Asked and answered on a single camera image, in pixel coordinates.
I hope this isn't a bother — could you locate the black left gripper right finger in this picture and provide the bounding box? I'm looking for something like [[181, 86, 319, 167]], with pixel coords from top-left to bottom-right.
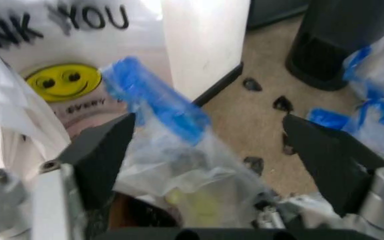
[[281, 114, 384, 240]]

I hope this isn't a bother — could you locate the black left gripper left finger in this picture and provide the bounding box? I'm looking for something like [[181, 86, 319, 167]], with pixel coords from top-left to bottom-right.
[[0, 112, 136, 240]]

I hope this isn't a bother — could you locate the clear garbage bag blue band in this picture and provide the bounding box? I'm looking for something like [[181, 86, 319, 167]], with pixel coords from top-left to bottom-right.
[[99, 56, 280, 228]]

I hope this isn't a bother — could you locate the clear bag with blue tie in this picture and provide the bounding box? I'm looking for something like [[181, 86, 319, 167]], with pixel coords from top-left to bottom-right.
[[306, 24, 384, 171]]

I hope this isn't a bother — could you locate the white smiley thank-you plastic bag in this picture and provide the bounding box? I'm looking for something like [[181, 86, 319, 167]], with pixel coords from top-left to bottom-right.
[[0, 0, 166, 176]]

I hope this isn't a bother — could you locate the dark grey trash bin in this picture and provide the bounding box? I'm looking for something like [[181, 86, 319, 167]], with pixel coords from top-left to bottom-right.
[[284, 0, 384, 92]]

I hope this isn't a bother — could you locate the dark brown container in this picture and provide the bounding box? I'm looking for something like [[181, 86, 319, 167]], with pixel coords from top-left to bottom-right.
[[110, 193, 184, 229]]

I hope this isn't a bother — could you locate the dark cabinet base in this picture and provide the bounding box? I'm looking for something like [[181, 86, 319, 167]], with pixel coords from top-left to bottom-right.
[[244, 0, 310, 30]]

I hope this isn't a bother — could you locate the silver metal bracket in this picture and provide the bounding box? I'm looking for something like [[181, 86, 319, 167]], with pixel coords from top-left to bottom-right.
[[253, 194, 303, 230]]

